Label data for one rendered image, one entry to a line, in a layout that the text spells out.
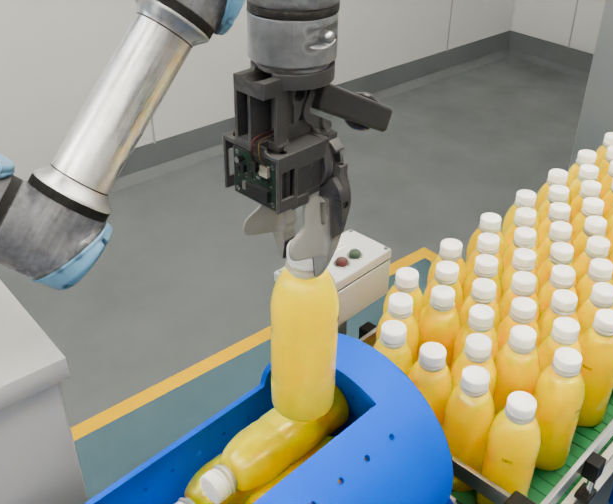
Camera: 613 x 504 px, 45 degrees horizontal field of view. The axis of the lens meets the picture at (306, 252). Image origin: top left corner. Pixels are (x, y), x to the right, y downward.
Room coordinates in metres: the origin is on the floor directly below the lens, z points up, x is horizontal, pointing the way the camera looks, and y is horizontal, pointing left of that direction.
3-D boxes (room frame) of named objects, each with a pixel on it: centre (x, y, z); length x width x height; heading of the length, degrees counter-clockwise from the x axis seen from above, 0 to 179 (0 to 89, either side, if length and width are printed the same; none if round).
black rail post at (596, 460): (0.74, -0.43, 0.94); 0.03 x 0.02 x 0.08; 136
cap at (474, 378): (0.78, -0.24, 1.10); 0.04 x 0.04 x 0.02
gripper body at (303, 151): (0.60, 0.02, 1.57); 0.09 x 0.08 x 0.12; 136
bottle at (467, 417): (0.78, -0.24, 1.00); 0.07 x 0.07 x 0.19
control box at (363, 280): (1.09, -0.05, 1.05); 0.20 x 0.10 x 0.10; 136
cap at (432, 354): (0.83, -0.19, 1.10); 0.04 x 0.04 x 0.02
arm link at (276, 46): (0.61, 0.01, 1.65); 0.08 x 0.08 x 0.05
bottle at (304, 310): (0.62, 0.00, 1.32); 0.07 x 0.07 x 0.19
